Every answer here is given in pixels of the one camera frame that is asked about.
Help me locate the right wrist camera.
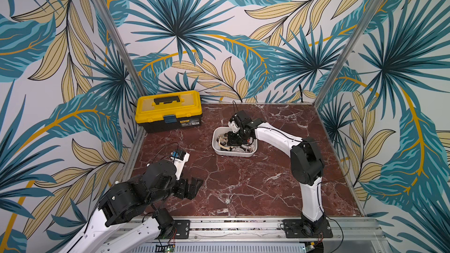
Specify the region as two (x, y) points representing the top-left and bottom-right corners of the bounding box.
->
(228, 110), (252, 133)

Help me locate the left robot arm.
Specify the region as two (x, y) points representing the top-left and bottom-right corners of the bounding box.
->
(61, 160), (203, 253)

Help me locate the yellow and black toolbox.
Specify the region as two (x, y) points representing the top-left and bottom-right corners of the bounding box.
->
(135, 90), (203, 134)

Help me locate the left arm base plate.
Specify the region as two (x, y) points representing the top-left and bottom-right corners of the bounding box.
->
(158, 220), (191, 240)

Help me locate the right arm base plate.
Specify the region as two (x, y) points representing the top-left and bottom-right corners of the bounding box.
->
(281, 217), (334, 239)

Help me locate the aluminium front rail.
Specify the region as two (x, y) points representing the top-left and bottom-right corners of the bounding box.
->
(82, 216), (393, 253)

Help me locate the cream square-face watch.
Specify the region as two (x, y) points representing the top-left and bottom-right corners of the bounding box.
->
(217, 138), (230, 151)

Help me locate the white plastic storage box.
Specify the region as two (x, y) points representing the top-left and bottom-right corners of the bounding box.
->
(212, 126), (258, 158)

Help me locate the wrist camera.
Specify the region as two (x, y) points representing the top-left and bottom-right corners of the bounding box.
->
(171, 148), (190, 180)
(228, 110), (252, 133)

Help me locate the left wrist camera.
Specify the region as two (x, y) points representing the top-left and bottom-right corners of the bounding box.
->
(171, 148), (190, 180)

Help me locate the small silver chain watch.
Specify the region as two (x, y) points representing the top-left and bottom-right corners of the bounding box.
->
(225, 194), (233, 205)

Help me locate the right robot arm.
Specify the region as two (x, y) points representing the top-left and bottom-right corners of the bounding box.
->
(228, 115), (326, 237)

